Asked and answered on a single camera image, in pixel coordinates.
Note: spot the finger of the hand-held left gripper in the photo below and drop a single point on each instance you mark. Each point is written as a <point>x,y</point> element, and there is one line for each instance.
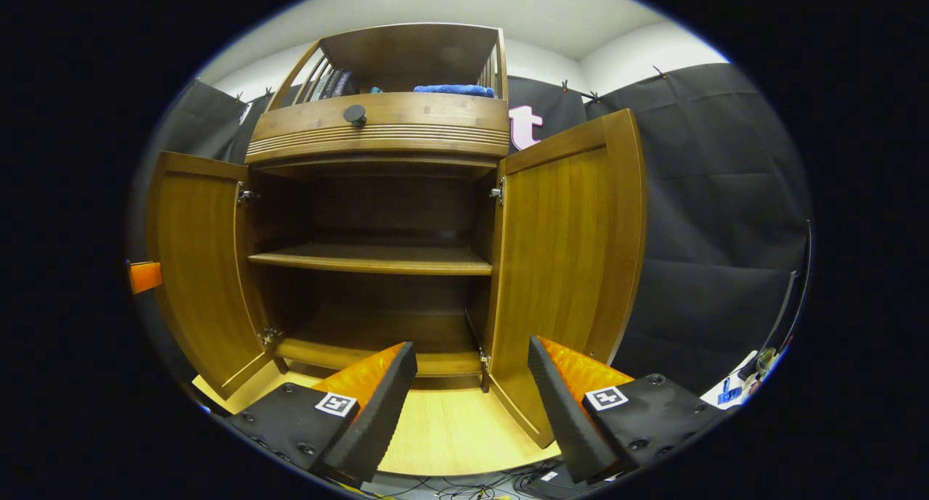
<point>145,276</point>

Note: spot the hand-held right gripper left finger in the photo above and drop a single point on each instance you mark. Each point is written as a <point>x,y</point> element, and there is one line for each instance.
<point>385,413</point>

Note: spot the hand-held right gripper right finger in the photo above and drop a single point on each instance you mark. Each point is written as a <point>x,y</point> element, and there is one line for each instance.
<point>562,413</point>

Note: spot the wooden shoe cabinet door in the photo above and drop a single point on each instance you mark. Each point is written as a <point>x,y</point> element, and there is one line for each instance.
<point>196,268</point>
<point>559,268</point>

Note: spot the metal door hinge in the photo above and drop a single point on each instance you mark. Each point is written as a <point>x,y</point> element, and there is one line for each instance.
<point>497,191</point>
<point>484,362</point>
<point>245,194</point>
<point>270,337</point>

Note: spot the wooden inner shelf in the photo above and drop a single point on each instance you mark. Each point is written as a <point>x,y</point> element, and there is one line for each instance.
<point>377,259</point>

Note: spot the small blue object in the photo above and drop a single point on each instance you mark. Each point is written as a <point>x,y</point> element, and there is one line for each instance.
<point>728,392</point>

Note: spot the black backdrop cloth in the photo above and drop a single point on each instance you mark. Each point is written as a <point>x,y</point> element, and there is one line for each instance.
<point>711,217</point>

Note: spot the grey book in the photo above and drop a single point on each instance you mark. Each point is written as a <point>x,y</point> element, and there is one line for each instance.
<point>320,86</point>

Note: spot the black round drawer knob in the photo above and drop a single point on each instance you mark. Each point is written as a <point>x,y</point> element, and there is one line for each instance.
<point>355,114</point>

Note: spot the dark book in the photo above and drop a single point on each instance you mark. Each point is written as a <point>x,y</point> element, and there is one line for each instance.
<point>332,85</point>

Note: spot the blue book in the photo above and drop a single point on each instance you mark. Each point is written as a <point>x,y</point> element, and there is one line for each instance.
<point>343,83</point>

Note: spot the wooden ribbed drawer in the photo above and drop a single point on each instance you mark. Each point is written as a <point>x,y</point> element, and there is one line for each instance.
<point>435,115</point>

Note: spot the blue towel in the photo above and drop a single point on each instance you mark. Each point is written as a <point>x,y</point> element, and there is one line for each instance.
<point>453,91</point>

